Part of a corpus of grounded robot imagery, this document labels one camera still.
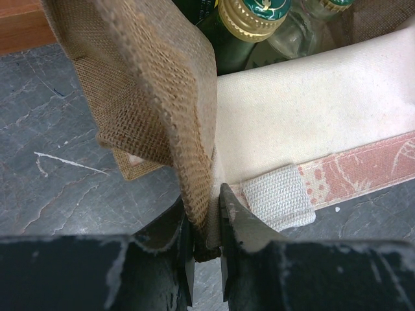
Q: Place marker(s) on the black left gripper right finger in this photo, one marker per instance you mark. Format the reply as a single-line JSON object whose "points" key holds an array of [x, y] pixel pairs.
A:
{"points": [[263, 270]]}

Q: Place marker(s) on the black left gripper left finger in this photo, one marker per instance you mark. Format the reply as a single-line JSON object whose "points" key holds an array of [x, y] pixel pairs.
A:
{"points": [[153, 269]]}

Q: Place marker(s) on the burlap canvas tote bag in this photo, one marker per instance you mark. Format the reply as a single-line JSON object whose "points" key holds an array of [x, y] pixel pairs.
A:
{"points": [[289, 138]]}

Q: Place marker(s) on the Perrier bottle front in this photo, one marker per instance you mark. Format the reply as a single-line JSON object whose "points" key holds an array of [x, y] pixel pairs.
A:
{"points": [[235, 27]]}

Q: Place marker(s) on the wooden compartment tray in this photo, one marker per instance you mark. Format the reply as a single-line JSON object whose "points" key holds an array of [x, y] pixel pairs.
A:
{"points": [[23, 26]]}

